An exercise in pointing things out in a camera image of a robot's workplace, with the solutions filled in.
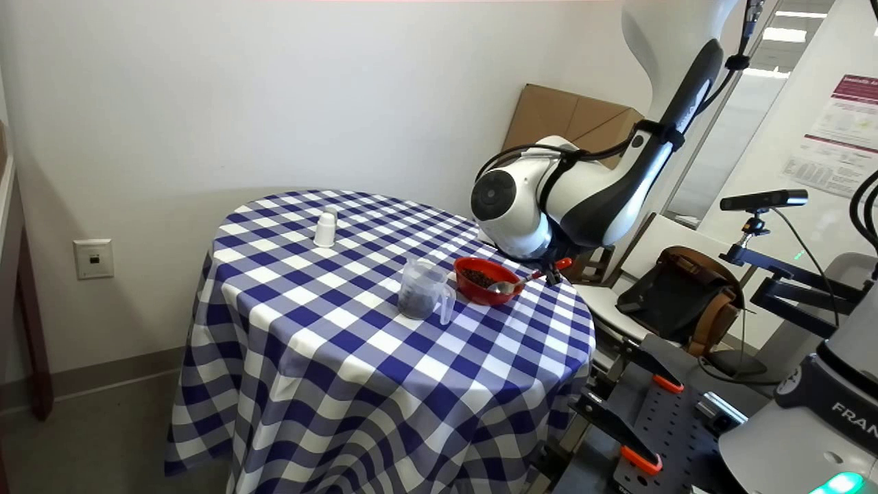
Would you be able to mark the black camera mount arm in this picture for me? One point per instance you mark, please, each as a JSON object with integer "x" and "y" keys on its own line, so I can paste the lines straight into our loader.
{"x": 797, "y": 290}

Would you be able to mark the blue white checkered tablecloth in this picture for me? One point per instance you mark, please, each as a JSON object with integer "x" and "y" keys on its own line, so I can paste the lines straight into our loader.
{"x": 365, "y": 393}

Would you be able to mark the small white shaker bottle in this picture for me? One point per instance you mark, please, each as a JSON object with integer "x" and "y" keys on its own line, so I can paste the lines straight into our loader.
{"x": 325, "y": 234}

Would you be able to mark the dark wooden door frame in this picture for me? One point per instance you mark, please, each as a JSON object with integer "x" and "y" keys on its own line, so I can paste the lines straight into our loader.
{"x": 30, "y": 347}

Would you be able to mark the red bowl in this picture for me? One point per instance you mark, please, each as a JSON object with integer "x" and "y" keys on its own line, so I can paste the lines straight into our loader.
{"x": 467, "y": 288}

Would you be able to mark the white wall outlet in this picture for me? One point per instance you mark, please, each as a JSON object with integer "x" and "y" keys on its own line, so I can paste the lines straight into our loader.
{"x": 95, "y": 260}

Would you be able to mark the black orange bar clamp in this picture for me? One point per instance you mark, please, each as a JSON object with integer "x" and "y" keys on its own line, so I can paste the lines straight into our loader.
{"x": 633, "y": 448}
{"x": 666, "y": 386}

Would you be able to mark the black stereo camera bar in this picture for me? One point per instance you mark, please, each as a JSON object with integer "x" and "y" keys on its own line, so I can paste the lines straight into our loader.
{"x": 763, "y": 200}

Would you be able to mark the glass window panel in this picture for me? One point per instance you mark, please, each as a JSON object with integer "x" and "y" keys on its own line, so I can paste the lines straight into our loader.
{"x": 730, "y": 156}

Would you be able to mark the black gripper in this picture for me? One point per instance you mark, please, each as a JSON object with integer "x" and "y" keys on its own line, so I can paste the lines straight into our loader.
{"x": 567, "y": 251}

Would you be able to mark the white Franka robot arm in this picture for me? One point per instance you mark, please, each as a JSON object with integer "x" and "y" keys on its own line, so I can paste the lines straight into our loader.
{"x": 585, "y": 193}

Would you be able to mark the brown cardboard box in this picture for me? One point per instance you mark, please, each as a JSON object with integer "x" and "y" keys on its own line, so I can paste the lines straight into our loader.
{"x": 567, "y": 115}

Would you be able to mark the black perforated mounting board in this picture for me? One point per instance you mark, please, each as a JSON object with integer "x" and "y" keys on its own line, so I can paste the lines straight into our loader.
{"x": 674, "y": 430}

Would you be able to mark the grey Franka robot base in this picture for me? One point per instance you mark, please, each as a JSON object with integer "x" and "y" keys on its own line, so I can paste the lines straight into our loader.
{"x": 806, "y": 448}

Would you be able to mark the white maroon wall poster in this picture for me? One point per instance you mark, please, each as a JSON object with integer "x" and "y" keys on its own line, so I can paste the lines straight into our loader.
{"x": 847, "y": 127}

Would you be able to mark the black chair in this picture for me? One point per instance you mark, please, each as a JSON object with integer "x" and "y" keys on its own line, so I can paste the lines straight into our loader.
{"x": 677, "y": 293}

